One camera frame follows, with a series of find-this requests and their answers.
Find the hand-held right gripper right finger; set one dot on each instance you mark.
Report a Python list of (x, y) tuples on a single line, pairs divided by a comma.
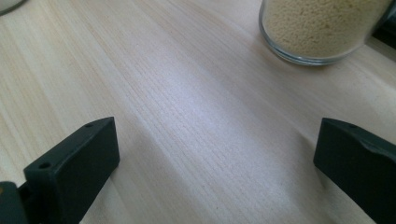
[(358, 168)]

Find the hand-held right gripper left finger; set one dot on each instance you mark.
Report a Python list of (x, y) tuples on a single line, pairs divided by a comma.
[(74, 168)]

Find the glass jar with yellow grains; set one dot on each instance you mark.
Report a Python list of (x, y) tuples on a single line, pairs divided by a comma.
[(311, 28)]

